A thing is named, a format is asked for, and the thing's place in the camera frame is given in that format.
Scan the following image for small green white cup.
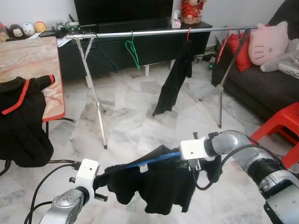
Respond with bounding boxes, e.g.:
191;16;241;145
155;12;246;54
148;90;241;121
65;21;80;34

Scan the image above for metal clothes rack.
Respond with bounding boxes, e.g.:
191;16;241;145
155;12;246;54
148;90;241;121
65;25;258;150

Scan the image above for round white blue toy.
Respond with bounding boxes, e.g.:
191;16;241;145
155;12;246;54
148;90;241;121
21;22;36;36

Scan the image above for pink cat face pillow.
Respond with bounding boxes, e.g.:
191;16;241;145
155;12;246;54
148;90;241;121
248;21;289;66

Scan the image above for red plastic stool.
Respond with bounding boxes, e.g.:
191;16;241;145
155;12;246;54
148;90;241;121
250;103;299;169

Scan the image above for white pink tissue box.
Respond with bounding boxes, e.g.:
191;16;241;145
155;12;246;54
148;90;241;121
171;10;183;28

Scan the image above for black garment with green logo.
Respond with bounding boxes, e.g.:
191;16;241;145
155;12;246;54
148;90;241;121
96;145;224;215

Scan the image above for black flat television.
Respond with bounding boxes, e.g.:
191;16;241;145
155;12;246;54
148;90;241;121
74;0;174;26

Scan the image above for black wire hanger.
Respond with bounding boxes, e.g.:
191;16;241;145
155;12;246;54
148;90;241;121
89;44;118;74

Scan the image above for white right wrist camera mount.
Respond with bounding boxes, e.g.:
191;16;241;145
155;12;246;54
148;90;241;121
179;139;214;160

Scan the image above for black television console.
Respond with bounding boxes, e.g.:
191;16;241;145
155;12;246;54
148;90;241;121
56;20;213;80

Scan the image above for green plastic hanger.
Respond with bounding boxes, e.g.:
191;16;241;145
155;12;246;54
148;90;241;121
124;32;142;70

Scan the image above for plain black shirt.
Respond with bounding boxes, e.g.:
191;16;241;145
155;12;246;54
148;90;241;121
153;40;194;116

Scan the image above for red plastic hanger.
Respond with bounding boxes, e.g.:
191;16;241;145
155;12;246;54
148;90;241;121
216;26;232;63

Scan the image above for dark grey sofa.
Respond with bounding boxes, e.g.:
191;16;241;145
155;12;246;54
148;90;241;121
211;0;299;122

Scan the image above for black garment with red trim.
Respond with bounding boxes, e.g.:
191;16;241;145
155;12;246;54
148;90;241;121
0;75;56;168

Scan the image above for grey totoro plush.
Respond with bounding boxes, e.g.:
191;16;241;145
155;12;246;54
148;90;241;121
260;38;299;75

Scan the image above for blue plastic hanger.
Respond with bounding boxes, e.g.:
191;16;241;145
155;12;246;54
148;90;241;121
125;150;183;168

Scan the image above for round black white plush toy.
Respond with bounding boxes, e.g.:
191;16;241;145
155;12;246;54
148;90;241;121
8;24;25;39

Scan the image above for round orange toy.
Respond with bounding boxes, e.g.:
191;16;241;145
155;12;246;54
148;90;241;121
34;21;47;33

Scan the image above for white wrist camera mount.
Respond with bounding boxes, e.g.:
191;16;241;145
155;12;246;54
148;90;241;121
179;139;214;160
75;159;100;189

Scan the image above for red buddha statue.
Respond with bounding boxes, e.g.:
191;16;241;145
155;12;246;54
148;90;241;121
180;0;207;25

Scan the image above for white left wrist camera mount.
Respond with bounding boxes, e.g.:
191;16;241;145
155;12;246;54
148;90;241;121
75;159;100;189

